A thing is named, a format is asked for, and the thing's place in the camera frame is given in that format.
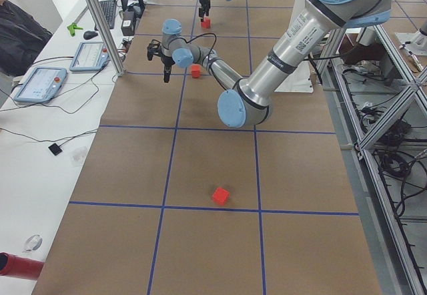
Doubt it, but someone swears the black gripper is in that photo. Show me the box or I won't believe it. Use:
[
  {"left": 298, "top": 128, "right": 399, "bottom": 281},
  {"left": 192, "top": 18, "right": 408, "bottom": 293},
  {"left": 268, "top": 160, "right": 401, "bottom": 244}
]
[
  {"left": 161, "top": 55, "right": 175, "bottom": 82},
  {"left": 199, "top": 0, "right": 211, "bottom": 19}
]

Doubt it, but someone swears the red block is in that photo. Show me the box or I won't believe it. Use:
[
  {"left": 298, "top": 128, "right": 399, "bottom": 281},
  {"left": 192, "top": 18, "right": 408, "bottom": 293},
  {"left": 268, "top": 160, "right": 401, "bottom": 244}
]
[
  {"left": 200, "top": 17, "right": 211, "bottom": 29},
  {"left": 211, "top": 187, "right": 230, "bottom": 206},
  {"left": 190, "top": 64, "right": 201, "bottom": 79}
]

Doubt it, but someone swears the black power box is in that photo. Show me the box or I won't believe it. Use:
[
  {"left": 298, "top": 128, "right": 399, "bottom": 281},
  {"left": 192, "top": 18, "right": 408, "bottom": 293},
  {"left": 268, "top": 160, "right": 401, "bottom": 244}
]
[{"left": 121, "top": 11, "right": 135, "bottom": 36}]

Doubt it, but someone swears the far teach pendant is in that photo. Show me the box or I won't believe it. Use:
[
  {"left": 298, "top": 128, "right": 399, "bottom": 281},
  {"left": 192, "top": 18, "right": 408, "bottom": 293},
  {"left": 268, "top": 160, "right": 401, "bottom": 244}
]
[{"left": 69, "top": 41, "right": 109, "bottom": 73}]

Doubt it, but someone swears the teach pendant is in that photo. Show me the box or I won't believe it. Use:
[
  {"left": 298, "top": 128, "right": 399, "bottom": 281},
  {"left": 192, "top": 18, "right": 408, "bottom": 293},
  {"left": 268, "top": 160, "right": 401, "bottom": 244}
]
[
  {"left": 13, "top": 67, "right": 67, "bottom": 103},
  {"left": 69, "top": 41, "right": 109, "bottom": 73}
]

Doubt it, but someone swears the black keyboard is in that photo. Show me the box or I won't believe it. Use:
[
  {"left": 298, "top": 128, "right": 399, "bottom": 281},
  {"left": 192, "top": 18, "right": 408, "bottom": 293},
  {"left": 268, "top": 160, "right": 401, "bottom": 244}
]
[{"left": 99, "top": 0, "right": 117, "bottom": 29}]

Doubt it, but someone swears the black computer mouse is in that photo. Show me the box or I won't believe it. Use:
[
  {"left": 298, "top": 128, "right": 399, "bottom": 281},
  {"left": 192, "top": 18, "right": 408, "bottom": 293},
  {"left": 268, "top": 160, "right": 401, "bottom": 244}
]
[{"left": 83, "top": 31, "right": 98, "bottom": 40}]

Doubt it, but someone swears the green clamp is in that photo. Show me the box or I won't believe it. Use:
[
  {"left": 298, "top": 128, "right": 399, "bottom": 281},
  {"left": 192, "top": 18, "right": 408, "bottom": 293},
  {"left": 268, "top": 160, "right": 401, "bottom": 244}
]
[{"left": 67, "top": 22, "right": 83, "bottom": 37}]

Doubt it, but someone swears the near teach pendant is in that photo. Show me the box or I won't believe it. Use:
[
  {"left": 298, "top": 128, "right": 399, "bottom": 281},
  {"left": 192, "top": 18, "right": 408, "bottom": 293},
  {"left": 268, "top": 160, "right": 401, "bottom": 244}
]
[{"left": 13, "top": 67, "right": 67, "bottom": 103}]

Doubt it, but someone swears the small black square device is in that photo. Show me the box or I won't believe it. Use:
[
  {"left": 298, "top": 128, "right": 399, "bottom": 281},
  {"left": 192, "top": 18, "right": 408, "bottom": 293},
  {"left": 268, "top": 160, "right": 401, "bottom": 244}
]
[{"left": 48, "top": 143, "right": 63, "bottom": 156}]

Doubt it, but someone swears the person in black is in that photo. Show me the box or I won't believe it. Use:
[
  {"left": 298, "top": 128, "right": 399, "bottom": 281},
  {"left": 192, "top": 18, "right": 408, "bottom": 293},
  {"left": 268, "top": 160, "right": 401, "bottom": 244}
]
[{"left": 1, "top": 0, "right": 52, "bottom": 77}]

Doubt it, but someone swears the clear tape roll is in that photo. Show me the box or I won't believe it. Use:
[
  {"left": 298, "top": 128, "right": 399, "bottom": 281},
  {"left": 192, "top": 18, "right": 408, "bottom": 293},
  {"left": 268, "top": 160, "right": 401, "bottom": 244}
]
[{"left": 23, "top": 234, "right": 43, "bottom": 253}]

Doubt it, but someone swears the red cylinder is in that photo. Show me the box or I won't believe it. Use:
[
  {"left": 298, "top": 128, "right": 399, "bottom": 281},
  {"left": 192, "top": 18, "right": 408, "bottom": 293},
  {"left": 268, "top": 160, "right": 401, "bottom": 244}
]
[{"left": 1, "top": 252, "right": 44, "bottom": 280}]

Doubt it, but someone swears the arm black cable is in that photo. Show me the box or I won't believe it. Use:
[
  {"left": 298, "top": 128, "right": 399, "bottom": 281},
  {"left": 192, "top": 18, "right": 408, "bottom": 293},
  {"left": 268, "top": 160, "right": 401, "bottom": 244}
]
[{"left": 182, "top": 33, "right": 234, "bottom": 89}]

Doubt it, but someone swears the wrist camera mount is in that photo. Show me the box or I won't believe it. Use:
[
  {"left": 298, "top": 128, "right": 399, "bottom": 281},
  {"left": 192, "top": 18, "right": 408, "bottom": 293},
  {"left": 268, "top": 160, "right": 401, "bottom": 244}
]
[{"left": 147, "top": 39, "right": 163, "bottom": 61}]

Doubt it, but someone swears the white camera pillar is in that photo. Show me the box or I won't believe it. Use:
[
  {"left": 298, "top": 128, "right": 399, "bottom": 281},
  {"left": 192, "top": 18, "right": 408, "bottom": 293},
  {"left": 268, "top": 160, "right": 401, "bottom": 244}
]
[{"left": 258, "top": 0, "right": 324, "bottom": 95}]

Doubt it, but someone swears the aluminium frame post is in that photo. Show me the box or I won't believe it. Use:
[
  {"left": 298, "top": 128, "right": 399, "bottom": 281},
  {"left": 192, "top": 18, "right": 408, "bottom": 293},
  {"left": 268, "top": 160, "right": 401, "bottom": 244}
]
[{"left": 85, "top": 0, "right": 125, "bottom": 77}]

